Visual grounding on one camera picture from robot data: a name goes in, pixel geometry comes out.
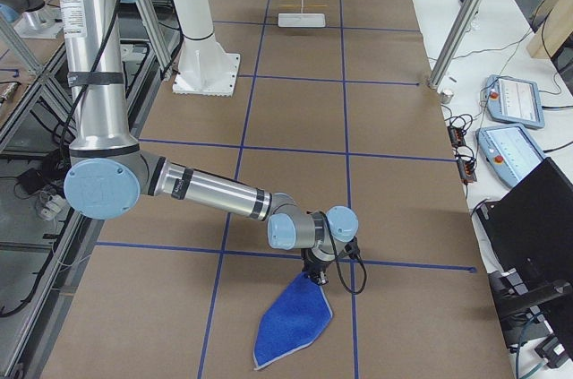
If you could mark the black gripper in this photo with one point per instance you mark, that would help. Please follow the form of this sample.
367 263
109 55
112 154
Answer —
314 268

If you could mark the blue microfiber towel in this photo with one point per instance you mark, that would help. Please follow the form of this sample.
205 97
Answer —
294 321

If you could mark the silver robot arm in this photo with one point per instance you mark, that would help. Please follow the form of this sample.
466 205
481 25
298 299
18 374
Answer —
109 171
32 19

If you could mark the white towel rack wooden bars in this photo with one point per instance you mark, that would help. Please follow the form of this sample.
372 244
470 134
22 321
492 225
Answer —
302 14

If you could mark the near black adapter box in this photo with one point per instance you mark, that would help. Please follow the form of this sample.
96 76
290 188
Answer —
466 170

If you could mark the black monitor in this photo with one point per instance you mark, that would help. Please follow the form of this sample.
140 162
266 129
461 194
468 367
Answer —
530 231

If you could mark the near teach pendant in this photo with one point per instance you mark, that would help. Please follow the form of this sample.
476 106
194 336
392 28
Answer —
511 151

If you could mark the teach pendant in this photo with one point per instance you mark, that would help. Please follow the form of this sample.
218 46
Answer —
511 100
511 151

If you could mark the far teach pendant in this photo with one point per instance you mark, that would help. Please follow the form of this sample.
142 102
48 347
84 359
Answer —
511 100

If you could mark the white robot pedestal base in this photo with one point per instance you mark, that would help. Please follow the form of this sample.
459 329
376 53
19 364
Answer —
204 67

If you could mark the aluminium frame post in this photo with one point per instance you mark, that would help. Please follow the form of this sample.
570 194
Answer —
463 20

